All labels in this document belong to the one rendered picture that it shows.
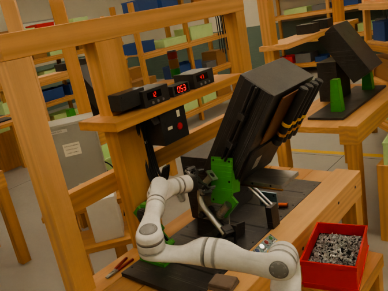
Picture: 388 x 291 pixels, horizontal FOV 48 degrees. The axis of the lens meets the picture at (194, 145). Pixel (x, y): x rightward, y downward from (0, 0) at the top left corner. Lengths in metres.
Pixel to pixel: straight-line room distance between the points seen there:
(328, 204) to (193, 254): 1.03
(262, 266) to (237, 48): 1.59
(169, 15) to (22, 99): 0.85
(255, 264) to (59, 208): 0.81
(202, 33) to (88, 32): 6.38
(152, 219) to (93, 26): 0.83
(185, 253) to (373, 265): 0.87
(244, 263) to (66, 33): 1.07
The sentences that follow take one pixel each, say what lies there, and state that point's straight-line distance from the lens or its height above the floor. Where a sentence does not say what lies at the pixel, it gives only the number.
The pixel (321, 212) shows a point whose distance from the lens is 2.16.
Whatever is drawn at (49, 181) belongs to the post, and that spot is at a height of 1.39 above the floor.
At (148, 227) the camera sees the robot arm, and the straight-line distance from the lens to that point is 1.42.
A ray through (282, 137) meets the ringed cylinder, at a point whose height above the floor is 1.31.
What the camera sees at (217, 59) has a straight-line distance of 8.49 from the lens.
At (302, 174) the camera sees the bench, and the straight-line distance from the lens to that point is 2.65.
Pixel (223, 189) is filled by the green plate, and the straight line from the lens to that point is 1.93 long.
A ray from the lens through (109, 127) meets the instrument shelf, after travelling 1.76.
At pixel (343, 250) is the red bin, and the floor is 0.89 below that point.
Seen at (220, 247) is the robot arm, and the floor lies 1.22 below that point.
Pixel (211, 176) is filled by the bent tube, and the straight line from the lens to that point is 1.91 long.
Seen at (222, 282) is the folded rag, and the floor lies 0.93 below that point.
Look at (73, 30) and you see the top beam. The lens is 1.79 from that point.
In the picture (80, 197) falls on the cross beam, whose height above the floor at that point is 1.24.
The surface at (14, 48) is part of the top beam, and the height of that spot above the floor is 1.89.
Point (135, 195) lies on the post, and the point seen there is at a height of 1.16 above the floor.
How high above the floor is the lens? 1.89
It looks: 17 degrees down
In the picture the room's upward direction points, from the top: 11 degrees counter-clockwise
